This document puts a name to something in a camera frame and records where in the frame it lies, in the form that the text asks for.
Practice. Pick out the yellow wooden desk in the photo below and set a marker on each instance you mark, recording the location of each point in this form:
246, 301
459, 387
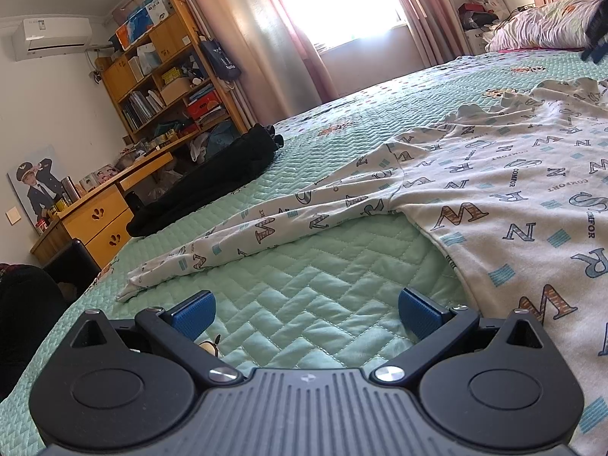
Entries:
99, 218

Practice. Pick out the wooden bookshelf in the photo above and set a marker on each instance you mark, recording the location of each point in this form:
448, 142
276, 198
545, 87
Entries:
164, 76

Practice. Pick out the cartoon boy poster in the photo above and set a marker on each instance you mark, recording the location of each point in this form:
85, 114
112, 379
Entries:
36, 179

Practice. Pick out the pink curtain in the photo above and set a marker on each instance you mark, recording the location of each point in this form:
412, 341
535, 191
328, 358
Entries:
281, 71
436, 30

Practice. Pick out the pink curtain left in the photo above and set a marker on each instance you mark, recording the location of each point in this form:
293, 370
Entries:
281, 71

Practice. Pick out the green quilted bee bedspread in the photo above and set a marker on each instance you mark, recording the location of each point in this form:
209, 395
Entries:
328, 299

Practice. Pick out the floral pillow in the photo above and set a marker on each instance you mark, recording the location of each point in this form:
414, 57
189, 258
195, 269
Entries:
557, 25

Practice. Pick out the dark hanging bag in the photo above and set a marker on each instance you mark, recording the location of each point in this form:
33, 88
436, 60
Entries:
219, 60

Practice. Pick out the black folded garment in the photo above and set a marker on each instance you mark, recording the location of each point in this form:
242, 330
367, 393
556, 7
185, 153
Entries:
243, 161

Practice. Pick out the pink curtain right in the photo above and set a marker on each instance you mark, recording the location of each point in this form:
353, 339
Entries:
436, 30

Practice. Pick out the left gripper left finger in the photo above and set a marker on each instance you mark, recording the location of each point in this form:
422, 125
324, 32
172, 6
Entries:
173, 333

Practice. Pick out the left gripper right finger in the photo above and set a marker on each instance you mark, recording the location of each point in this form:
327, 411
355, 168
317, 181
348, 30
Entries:
439, 331

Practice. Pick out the white air conditioner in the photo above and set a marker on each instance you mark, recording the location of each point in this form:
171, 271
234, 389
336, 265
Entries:
40, 37

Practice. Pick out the white letter-print shirt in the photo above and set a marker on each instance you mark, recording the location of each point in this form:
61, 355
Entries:
514, 195

